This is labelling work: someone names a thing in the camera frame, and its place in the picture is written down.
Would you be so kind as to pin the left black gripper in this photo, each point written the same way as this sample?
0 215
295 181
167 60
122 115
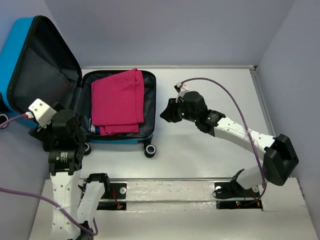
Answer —
50 135

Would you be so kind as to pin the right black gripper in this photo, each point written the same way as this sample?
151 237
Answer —
169 113

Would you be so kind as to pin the magenta cloth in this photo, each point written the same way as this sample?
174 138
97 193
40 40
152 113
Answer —
117 103

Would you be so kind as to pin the blue hard-shell suitcase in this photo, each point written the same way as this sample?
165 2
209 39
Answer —
36 63

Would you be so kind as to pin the blue white patterned cloth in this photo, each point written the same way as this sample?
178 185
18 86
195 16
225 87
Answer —
92 128

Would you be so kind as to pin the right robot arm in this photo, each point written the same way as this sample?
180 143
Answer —
276 155

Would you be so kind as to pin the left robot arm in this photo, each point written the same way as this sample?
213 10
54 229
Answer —
73 215

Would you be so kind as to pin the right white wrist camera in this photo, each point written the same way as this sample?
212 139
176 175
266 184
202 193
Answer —
181 89

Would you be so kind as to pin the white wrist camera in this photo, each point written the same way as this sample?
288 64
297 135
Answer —
41 112
181 89

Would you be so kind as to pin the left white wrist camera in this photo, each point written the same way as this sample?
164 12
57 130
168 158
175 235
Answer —
41 112

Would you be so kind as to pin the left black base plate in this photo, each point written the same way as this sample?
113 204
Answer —
115 199

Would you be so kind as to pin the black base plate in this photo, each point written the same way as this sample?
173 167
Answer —
245 199
115 199

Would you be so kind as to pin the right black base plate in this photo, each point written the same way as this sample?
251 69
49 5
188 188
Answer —
245 199

